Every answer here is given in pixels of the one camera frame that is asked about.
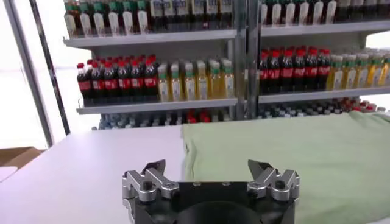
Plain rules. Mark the cola bottle red cap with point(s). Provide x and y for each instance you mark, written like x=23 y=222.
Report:
x=150 y=82
x=311 y=72
x=323 y=71
x=137 y=82
x=274 y=74
x=299 y=72
x=83 y=85
x=110 y=83
x=97 y=85
x=287 y=73
x=124 y=83
x=264 y=74

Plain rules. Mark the green polo shirt red print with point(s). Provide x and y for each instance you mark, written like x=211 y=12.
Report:
x=274 y=152

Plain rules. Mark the grey window frame post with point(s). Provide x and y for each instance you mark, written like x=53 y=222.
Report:
x=28 y=70

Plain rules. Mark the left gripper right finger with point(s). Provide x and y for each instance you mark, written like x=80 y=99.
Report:
x=274 y=185

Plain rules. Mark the dark bottle blue-white label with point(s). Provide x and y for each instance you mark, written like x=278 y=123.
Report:
x=183 y=12
x=226 y=12
x=212 y=12
x=169 y=12
x=156 y=12
x=198 y=12

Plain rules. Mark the grey metal shelf unit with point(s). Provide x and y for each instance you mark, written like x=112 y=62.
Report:
x=253 y=61
x=240 y=61

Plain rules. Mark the open brown cardboard box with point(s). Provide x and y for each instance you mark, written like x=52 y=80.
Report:
x=18 y=156

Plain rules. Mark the white side table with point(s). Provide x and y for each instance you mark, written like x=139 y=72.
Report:
x=7 y=173

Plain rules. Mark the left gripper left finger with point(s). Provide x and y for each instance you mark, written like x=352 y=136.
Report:
x=152 y=185

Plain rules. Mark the black window frame post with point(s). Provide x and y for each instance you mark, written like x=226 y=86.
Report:
x=50 y=70

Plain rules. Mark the yellow tea bottle green label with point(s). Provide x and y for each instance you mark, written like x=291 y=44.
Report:
x=362 y=76
x=374 y=74
x=228 y=85
x=202 y=86
x=385 y=73
x=189 y=86
x=215 y=85
x=349 y=76
x=336 y=77
x=164 y=88
x=176 y=88

